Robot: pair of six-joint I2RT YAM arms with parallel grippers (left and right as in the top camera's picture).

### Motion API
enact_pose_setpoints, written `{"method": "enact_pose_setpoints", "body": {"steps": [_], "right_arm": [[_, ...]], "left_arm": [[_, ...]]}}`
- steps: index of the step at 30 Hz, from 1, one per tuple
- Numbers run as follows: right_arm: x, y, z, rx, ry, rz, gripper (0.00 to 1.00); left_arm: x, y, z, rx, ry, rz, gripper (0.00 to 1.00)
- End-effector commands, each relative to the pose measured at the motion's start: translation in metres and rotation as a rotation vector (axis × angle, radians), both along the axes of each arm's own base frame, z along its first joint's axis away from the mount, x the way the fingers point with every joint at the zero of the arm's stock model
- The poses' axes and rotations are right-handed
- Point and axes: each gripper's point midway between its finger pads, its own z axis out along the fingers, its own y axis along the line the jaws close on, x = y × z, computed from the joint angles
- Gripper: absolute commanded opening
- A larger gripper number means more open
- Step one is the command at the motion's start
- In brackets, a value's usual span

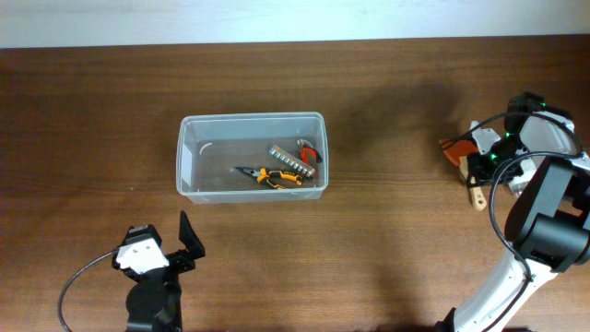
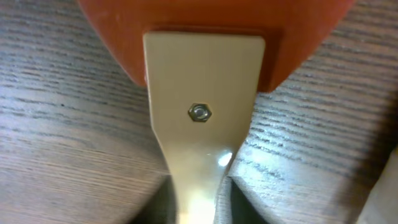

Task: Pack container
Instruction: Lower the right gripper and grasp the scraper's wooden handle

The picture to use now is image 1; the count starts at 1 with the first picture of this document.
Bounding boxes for clear box of coloured bits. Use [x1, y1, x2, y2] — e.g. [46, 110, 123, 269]
[505, 158, 537, 197]

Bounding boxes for orange scraper wooden handle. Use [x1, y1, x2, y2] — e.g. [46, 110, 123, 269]
[439, 139, 487, 211]

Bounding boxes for yellow black long-nose pliers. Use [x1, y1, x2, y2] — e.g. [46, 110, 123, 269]
[235, 166, 303, 190]

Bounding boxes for orange socket bit holder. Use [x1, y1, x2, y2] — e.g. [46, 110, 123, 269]
[269, 145, 316, 179]

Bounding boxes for red handled cutting pliers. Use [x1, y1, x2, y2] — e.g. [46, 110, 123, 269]
[297, 138, 323, 164]

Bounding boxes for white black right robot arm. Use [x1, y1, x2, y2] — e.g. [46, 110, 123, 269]
[434, 92, 589, 332]

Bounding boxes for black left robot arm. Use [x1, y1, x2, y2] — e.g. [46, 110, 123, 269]
[112, 211, 206, 332]

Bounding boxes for clear plastic container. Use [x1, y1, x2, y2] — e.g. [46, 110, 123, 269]
[176, 112, 329, 204]

